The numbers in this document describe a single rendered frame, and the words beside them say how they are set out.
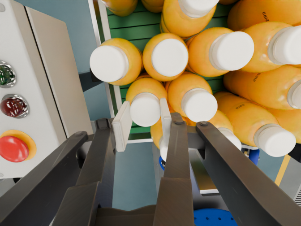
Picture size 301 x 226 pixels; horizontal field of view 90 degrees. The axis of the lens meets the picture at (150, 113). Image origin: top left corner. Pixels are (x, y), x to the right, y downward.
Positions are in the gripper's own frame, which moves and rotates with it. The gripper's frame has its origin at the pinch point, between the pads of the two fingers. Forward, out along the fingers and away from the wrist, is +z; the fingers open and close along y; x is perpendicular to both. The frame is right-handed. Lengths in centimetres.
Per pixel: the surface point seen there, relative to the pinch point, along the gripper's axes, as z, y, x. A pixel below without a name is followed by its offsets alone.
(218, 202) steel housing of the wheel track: 17.9, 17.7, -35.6
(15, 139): -0.3, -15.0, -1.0
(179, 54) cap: 2.0, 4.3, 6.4
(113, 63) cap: 2.0, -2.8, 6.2
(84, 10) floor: 111, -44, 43
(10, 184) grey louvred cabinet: 98, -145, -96
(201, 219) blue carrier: 12.2, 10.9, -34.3
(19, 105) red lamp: 0.1, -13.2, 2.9
